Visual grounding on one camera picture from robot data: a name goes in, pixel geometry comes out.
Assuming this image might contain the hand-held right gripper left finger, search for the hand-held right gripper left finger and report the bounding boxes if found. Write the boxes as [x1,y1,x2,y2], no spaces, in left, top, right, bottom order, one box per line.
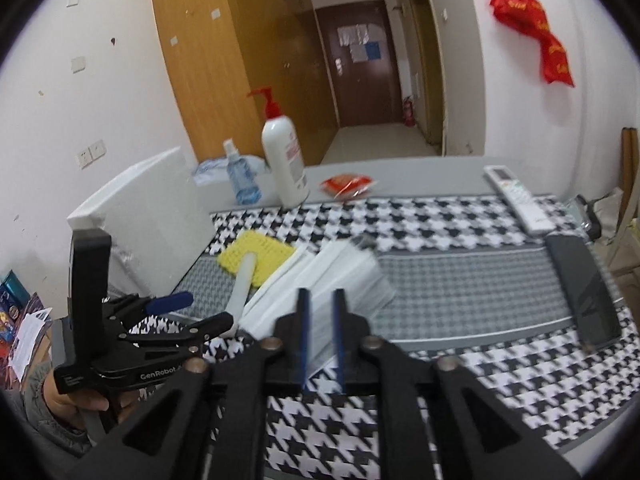
[65,287,313,480]

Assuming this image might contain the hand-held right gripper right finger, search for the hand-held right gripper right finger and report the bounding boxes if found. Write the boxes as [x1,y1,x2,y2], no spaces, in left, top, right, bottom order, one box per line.
[332,287,583,480]

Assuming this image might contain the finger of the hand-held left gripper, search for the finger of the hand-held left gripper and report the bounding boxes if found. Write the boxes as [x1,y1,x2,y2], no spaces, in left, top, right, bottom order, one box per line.
[102,291,194,326]
[120,311,235,356]

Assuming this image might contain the floral swab packet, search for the floral swab packet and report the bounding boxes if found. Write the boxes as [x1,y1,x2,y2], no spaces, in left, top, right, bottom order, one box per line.
[227,252,258,338]

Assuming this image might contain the stack of white face masks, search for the stack of white face masks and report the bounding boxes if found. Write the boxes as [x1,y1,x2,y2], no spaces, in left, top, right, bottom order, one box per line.
[239,241,396,376]

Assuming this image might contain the yellow sponge cloth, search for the yellow sponge cloth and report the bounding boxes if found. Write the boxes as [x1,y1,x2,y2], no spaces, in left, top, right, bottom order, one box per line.
[216,230,297,289]

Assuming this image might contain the white foam box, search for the white foam box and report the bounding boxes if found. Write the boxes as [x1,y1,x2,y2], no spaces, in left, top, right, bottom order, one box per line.
[66,146,216,301]

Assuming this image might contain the person's left forearm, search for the person's left forearm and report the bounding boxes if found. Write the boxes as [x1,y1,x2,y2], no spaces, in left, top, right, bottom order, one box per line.
[10,355,96,461]

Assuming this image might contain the person's left hand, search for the person's left hand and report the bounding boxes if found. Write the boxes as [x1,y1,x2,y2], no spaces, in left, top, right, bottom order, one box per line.
[42,366,146,423]

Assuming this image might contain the colourful printed packets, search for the colourful printed packets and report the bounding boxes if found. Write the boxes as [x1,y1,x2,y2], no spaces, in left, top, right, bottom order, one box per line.
[0,269,53,381]

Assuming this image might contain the houndstooth table mat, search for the houndstooth table mat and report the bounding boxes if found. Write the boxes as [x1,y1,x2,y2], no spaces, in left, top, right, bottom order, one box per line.
[115,192,640,480]

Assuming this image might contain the light blue crumpled cloth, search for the light blue crumpled cloth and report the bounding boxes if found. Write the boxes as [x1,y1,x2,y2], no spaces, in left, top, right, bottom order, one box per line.
[192,155,268,186]

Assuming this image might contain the blue spray bottle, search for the blue spray bottle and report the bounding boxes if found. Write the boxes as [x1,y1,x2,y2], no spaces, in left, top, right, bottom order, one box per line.
[222,138,262,206]

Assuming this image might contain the red snack packet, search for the red snack packet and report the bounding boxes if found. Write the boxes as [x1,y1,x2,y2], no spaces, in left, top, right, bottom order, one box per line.
[320,172,376,201]

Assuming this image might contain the white pump bottle red cap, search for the white pump bottle red cap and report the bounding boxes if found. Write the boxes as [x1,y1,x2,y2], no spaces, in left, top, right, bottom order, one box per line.
[246,86,311,209]

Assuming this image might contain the wooden wardrobe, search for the wooden wardrobe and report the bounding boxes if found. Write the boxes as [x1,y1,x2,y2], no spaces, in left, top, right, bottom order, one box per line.
[148,0,341,166]

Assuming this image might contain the white remote control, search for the white remote control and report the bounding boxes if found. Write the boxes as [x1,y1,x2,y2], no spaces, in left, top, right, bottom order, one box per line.
[482,165,553,237]

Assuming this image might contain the dark brown door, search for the dark brown door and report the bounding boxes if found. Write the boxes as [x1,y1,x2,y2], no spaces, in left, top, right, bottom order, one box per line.
[315,0,403,128]

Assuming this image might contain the black smartphone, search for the black smartphone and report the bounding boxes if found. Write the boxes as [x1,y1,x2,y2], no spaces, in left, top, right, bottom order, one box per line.
[544,234,623,352]

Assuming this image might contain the blue paper notice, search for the blue paper notice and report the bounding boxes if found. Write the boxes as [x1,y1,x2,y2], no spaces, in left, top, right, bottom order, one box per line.
[350,41,383,62]

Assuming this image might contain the white plastic bag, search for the white plastic bag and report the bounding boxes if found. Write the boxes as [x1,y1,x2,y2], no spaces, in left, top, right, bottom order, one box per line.
[600,187,637,276]

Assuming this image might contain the white paper notice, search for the white paper notice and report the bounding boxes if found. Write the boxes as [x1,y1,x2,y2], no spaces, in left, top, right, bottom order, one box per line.
[337,24,371,47]

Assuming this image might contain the wooden boards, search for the wooden boards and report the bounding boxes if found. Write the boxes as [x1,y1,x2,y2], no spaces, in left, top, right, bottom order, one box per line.
[620,127,640,211]

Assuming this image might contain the red plastic bag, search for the red plastic bag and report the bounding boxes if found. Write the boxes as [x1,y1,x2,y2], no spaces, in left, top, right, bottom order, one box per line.
[489,0,576,88]

